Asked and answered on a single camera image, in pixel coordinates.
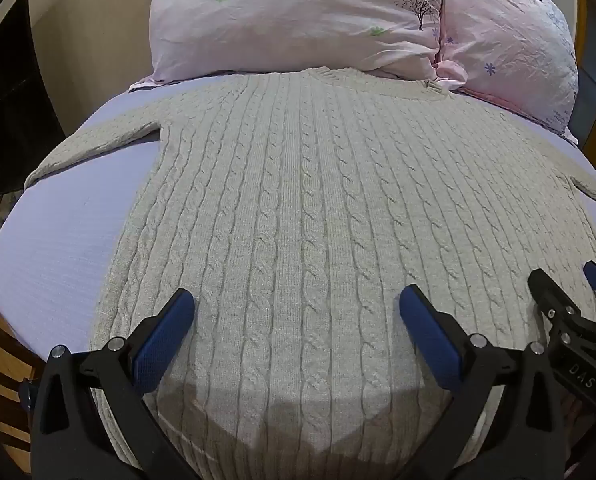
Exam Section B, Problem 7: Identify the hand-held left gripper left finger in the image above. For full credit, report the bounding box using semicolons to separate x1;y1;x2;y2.
30;287;200;480

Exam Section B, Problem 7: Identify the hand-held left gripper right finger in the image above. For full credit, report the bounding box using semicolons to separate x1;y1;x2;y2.
399;284;570;480

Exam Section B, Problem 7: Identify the cream cable knit sweater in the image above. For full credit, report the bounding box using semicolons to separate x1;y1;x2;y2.
24;66;596;480

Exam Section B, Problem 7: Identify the pink floral pillow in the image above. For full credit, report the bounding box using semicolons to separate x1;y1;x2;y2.
129;0;470;92
435;0;580;137

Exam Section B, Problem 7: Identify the dark cabinet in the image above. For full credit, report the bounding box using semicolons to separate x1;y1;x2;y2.
0;0;67;194

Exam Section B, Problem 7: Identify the wooden bed frame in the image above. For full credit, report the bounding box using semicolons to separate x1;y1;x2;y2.
0;284;45;477

